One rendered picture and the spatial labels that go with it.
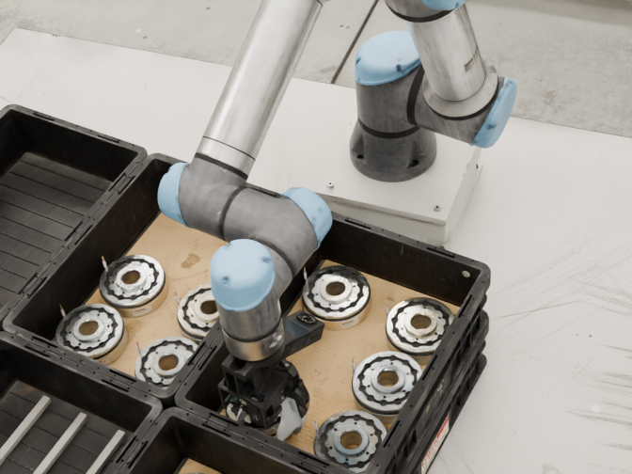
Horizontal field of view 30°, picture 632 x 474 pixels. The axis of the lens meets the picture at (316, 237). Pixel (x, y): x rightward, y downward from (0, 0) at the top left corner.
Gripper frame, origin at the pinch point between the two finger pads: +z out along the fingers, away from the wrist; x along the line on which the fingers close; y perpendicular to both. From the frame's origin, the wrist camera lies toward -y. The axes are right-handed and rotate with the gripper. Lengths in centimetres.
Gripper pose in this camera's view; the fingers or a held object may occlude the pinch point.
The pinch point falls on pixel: (282, 416)
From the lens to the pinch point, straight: 166.3
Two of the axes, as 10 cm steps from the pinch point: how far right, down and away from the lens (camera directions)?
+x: 8.4, 3.5, -4.2
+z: 0.9, 6.7, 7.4
